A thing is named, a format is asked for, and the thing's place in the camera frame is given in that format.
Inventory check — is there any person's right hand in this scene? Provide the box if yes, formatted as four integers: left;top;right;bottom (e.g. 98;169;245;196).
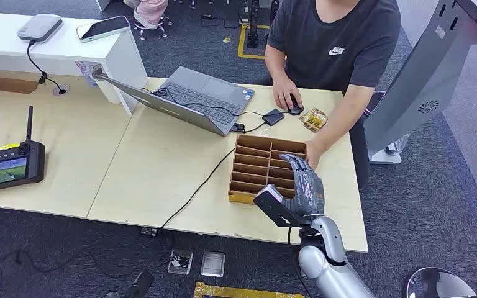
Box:
272;76;304;111

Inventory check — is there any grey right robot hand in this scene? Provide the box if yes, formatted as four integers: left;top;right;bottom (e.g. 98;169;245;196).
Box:
278;153;326;217

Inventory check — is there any person's left hand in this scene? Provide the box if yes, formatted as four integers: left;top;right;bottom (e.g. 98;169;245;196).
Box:
305;138;327;170

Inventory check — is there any brown cardboard card organizer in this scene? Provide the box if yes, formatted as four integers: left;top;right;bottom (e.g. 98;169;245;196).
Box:
228;135;308;205

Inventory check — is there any person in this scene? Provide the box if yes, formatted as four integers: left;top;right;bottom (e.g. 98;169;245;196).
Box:
264;0;402;190
123;0;170;30

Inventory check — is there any black computer mouse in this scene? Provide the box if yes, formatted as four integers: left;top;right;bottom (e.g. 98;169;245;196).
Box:
288;93;304;116

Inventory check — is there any black usb hub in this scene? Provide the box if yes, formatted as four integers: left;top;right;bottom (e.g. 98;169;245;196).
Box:
261;108;285;127

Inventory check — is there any yellow snack packet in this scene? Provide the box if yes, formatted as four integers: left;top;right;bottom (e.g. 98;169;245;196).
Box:
299;107;329;133

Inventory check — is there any black upright stand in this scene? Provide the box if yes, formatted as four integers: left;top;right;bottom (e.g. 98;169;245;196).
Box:
247;0;261;49

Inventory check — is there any grey laptop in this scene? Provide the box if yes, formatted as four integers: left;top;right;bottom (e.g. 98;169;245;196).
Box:
91;64;256;137

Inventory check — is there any metal floor plate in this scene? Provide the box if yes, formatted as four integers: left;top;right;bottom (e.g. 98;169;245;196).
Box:
200;251;226;278

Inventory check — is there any grey kiosk stand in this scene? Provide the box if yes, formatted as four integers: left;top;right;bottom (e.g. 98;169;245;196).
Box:
363;0;477;165

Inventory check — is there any floor socket box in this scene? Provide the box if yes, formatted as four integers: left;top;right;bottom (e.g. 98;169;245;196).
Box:
167;248;194;276

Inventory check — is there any round chrome base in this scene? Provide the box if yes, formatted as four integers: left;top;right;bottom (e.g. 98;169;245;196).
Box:
405;267;477;298

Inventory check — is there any stool base with castors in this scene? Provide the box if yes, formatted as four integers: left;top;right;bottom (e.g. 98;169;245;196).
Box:
133;16;173;41

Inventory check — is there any smartphone with pale case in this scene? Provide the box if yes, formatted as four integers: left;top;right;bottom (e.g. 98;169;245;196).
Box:
76;16;132;43

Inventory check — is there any black floor device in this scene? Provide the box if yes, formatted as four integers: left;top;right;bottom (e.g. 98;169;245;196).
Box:
104;269;155;298

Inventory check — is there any white raised counter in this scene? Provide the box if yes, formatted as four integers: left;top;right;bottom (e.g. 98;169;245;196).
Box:
0;11;149;116

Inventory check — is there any grey flat device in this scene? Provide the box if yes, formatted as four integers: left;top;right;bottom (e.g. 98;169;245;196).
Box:
17;13;63;43

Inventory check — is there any brown cardboard piece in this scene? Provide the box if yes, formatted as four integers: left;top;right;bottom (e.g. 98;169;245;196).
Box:
0;77;40;95

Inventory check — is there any black remote controller with antennas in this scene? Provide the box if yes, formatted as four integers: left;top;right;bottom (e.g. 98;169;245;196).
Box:
0;106;46;194

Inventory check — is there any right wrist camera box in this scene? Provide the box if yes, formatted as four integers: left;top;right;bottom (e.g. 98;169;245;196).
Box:
253;184;312;228

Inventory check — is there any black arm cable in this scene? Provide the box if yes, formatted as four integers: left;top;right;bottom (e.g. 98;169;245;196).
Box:
286;226;314;298

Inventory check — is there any short black hub cable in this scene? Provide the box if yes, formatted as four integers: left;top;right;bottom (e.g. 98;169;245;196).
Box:
232;121;268;135

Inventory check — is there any long black power cable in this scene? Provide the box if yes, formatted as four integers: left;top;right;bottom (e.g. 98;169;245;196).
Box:
159;148;237;231

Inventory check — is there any black device cable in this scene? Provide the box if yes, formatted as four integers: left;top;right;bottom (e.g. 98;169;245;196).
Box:
26;40;67;96

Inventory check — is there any black floor cable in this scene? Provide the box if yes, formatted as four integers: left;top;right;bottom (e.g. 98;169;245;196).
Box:
0;240;171;291

